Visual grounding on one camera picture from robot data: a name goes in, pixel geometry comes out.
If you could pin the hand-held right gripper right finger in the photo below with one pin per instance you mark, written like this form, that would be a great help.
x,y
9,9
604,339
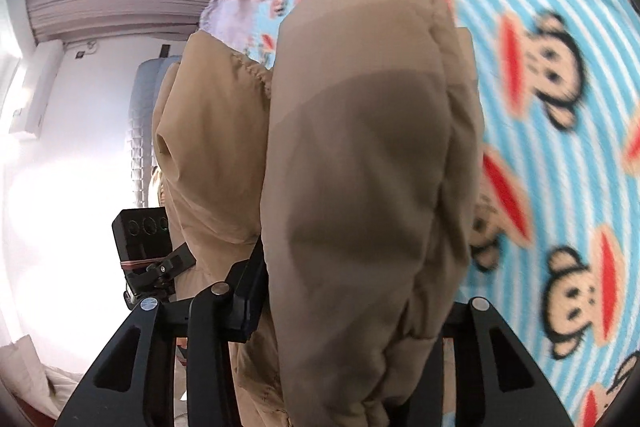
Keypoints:
x,y
480,357

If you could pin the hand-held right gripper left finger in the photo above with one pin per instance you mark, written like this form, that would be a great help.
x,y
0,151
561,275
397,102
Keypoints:
x,y
245,302

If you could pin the tan puffer jacket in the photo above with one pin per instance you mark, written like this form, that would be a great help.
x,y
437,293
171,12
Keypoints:
x,y
360,157

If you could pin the beige striped cloth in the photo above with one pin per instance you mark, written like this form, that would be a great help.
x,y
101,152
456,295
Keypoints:
x,y
155,187

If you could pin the grey-blue quilted headboard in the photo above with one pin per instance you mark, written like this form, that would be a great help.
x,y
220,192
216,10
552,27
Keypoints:
x,y
145,117

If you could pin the cream cloth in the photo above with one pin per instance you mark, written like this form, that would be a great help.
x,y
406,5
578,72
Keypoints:
x,y
40,372

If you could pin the monkey printed blue blanket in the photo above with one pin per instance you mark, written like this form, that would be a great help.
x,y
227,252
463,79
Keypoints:
x,y
550,157

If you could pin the lilac curtain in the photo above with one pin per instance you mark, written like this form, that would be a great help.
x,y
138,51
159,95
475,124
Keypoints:
x,y
115,9

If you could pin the white wall air conditioner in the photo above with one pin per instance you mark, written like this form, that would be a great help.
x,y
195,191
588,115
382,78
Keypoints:
x,y
35,92

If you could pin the dark wall socket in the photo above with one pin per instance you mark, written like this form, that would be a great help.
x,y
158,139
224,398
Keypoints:
x,y
163,51

